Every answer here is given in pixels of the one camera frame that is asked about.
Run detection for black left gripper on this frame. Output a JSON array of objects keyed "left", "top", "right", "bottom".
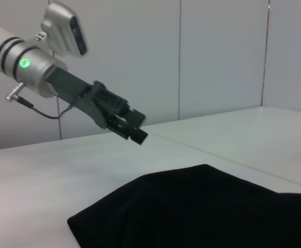
[{"left": 45, "top": 66, "right": 149, "bottom": 146}]

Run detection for black shirt with white print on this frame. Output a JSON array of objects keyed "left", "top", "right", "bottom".
[{"left": 67, "top": 163, "right": 301, "bottom": 248}]

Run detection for left arm cable with plug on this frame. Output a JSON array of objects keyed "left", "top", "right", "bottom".
[{"left": 5, "top": 82, "right": 75, "bottom": 120}]

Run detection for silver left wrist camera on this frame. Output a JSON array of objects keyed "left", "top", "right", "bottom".
[{"left": 41, "top": 1, "right": 89, "bottom": 57}]

